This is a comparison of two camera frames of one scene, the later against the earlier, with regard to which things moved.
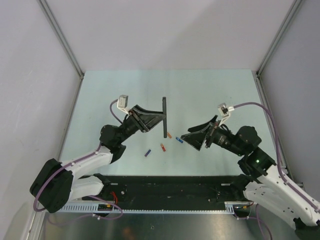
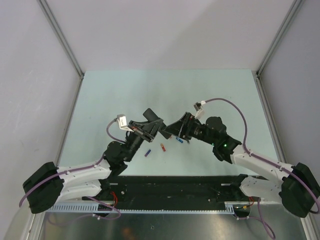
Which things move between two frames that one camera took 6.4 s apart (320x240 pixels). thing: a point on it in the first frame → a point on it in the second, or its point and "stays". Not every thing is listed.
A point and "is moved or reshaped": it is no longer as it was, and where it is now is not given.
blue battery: x=179 y=139 stays
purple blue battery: x=147 y=153 stays
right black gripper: x=196 y=139 → x=184 y=125
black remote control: x=164 y=102 is moved or reshaped
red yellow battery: x=163 y=147 stays
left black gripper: x=151 y=118 → x=136 y=126
